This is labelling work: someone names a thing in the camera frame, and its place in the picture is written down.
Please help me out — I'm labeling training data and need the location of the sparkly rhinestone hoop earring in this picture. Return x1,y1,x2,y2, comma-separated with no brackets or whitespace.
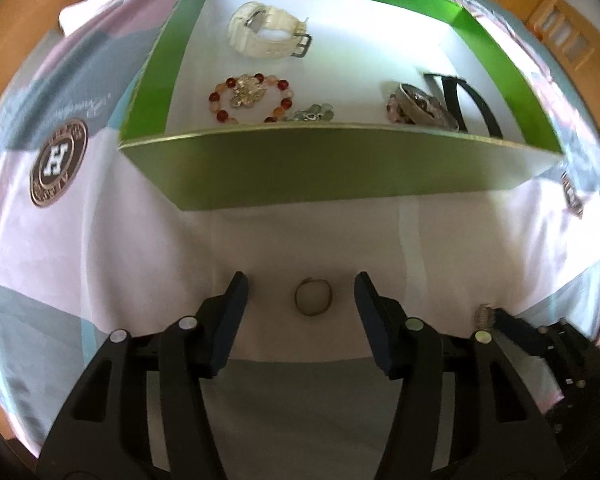
474,304,494,330

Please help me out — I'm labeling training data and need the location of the thin dark ring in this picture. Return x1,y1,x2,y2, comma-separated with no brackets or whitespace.
293,276,335,317

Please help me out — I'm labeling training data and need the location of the green stone pendant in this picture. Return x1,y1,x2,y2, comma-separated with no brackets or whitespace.
288,103,335,122

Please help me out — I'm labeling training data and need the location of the gold flower brooch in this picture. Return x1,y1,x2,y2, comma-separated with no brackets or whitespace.
230,74,266,108

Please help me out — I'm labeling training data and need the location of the green cardboard box tray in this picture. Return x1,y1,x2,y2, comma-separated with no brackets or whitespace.
120,0,564,211

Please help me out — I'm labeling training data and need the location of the wooden bed footboard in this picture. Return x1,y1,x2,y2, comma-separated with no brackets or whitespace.
527,0,600,127

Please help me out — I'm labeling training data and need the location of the white wrist watch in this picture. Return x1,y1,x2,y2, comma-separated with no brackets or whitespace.
227,1,313,60

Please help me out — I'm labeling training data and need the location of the dark brown bead bracelet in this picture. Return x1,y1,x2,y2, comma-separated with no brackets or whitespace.
386,90,462,131

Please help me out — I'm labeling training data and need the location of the red orange bead bracelet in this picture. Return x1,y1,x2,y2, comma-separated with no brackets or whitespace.
208,72,296,126

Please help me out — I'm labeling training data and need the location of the black watch strap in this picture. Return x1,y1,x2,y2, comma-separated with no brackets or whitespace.
424,71,504,140

